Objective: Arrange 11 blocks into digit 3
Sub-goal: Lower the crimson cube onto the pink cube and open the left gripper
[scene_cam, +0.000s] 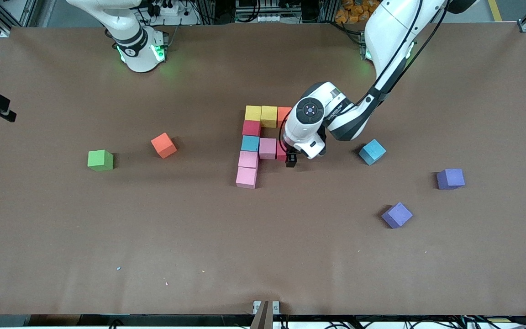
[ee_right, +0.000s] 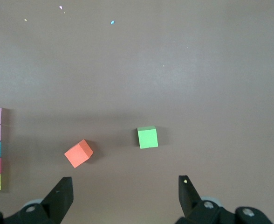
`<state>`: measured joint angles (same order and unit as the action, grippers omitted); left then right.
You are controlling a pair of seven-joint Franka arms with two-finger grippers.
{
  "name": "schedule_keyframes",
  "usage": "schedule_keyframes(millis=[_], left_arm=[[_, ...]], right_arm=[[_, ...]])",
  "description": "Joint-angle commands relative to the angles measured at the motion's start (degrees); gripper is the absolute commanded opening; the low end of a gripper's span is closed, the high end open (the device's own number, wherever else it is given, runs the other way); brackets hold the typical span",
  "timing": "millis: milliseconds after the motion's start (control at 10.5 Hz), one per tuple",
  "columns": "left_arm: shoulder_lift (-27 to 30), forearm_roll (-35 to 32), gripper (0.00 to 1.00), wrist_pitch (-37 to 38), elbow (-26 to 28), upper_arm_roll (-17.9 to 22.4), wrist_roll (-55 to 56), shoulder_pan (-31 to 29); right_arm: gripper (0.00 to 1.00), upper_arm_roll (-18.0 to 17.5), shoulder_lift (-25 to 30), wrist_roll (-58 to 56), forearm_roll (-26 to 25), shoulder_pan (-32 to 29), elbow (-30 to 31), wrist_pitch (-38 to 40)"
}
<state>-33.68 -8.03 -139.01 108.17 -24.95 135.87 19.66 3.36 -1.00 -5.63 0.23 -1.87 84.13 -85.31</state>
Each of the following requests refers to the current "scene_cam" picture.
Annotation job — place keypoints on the red foam cube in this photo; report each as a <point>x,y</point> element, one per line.
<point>251,128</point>
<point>281,154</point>

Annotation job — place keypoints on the pink foam cube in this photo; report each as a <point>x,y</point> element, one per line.
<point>248,160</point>
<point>267,148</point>
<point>246,178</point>

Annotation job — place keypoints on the orange foam cube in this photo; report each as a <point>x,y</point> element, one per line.
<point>283,114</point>
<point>163,145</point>

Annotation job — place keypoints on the yellow foam cube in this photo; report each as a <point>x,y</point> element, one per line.
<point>253,113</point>
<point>270,117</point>

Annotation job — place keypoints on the blue foam cube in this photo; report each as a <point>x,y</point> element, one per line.
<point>250,143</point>
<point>372,152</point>

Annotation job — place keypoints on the purple foam cube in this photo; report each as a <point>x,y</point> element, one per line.
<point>397,215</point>
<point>450,179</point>

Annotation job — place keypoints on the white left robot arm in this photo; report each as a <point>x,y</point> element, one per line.
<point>395,32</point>

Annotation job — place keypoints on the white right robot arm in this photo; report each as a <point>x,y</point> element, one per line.
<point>126,36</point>

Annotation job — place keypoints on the brown table cover sheet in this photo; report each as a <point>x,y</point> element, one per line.
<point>263,256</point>

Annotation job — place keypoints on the white connector strip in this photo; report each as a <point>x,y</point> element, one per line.
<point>270,18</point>

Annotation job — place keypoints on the pile of orange fruit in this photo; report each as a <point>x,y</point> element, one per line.
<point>354,11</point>

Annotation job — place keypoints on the brown wooden beam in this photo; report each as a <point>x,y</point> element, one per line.
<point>263,317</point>

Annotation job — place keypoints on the white power strip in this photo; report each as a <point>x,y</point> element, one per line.
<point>169,9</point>

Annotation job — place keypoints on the green foam cube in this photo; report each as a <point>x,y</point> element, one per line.
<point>100,161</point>

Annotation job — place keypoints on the small metal bracket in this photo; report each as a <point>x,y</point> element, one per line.
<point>276,307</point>

